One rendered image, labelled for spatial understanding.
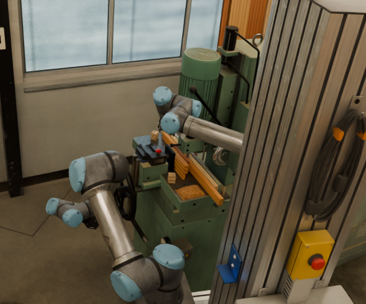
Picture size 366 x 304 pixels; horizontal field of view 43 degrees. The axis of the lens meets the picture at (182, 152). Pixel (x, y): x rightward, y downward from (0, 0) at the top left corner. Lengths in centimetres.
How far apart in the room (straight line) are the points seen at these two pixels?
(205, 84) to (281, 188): 107
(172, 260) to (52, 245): 166
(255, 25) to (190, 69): 181
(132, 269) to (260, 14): 264
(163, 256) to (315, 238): 63
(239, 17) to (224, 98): 153
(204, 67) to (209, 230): 87
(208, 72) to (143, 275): 93
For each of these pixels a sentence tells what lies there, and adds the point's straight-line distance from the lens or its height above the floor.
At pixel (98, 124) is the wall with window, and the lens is 363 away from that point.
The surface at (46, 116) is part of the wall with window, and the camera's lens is 346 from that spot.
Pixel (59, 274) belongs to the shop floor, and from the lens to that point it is 307.
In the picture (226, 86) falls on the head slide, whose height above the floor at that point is 137.
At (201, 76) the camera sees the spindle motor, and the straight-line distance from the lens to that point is 210.
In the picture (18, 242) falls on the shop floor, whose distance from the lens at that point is 330.
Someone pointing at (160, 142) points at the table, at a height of 90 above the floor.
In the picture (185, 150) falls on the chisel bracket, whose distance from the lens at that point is 232.
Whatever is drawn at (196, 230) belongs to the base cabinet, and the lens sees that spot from 242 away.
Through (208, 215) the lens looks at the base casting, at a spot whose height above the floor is 73.
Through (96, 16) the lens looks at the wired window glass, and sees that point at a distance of 337.
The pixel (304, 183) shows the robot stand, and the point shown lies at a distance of 116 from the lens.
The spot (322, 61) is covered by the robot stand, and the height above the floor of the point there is 193.
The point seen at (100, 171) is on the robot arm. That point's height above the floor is 126.
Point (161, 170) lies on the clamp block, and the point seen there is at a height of 93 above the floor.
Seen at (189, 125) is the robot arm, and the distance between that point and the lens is 172.
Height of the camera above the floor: 225
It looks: 32 degrees down
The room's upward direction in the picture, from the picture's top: 8 degrees clockwise
